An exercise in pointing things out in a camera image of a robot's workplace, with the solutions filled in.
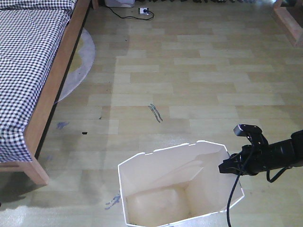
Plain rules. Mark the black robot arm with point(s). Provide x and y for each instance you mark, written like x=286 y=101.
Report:
x=284 y=154

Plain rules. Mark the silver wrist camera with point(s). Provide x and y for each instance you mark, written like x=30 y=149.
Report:
x=244 y=130

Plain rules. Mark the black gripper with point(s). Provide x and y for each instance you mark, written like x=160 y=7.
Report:
x=250 y=161

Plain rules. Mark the grey round rug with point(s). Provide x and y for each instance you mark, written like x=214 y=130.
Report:
x=80 y=66

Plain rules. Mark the white curtain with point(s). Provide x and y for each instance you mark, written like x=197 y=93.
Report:
x=120 y=3

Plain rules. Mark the silver floor power outlet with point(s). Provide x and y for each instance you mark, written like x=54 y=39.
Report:
x=143 y=11

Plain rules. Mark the wooden bed frame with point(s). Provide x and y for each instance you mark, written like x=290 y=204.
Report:
x=37 y=128

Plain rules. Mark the black white checkered bedding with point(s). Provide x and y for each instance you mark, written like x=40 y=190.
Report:
x=30 y=35

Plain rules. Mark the wooden desk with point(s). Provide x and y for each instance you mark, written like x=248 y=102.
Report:
x=291 y=28

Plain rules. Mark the white paper trash bin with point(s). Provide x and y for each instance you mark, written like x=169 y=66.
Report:
x=173 y=185

